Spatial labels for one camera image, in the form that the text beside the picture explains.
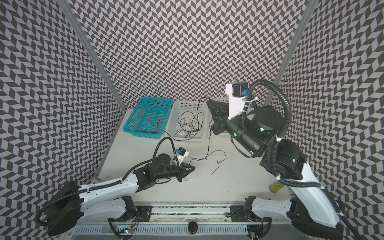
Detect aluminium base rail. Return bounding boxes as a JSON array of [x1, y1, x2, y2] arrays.
[[60, 199, 302, 240]]

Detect white plastic basket middle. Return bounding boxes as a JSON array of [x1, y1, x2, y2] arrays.
[[164, 100, 207, 143]]

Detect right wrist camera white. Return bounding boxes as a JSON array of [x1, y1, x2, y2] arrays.
[[225, 82, 249, 120]]

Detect yellow liquid bottle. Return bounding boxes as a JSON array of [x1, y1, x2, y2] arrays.
[[269, 181, 285, 193]]

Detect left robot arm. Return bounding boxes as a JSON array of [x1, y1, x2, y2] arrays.
[[34, 144, 196, 240]]

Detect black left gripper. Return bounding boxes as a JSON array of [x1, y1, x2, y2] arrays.
[[154, 161, 197, 182]]

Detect aluminium corner post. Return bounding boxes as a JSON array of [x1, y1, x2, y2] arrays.
[[263, 0, 319, 106], [56, 0, 127, 112]]

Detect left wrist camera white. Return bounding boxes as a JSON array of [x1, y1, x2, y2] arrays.
[[176, 147, 190, 164]]

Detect aluminium corner post right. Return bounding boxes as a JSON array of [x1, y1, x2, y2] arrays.
[[263, 0, 319, 106]]

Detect teal plastic basket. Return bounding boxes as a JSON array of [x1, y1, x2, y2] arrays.
[[123, 97, 174, 139]]

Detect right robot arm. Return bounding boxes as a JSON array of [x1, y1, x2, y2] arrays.
[[207, 80, 361, 240]]

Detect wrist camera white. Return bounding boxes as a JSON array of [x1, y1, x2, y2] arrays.
[[225, 82, 249, 120], [176, 147, 190, 164]]

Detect long black wire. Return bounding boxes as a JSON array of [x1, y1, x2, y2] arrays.
[[198, 97, 212, 158]]

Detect red wire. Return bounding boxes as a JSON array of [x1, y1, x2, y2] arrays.
[[131, 110, 165, 134]]

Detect white plastic basket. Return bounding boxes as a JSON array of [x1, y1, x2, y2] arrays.
[[164, 100, 207, 143], [213, 97, 231, 138]]

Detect aluminium corner post left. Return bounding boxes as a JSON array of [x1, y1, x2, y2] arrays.
[[56, 0, 127, 112]]

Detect white plastic basket right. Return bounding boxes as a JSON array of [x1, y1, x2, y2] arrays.
[[213, 97, 231, 138]]

